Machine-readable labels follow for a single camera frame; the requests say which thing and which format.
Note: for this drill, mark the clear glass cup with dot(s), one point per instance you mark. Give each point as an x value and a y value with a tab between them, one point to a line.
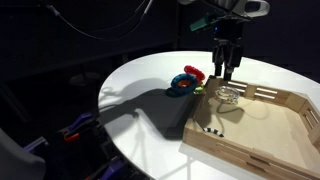
233	98

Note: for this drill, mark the wooden slatted tray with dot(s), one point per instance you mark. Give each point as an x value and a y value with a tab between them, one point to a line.
266	130

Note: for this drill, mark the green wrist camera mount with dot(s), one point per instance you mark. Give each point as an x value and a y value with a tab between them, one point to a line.
201	23

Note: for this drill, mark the purple orange clamp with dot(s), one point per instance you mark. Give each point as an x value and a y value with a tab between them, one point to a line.
78	128

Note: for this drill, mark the grey chair back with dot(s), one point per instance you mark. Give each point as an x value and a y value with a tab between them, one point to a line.
16	160

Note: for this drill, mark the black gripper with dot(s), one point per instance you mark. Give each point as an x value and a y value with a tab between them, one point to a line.
229	31

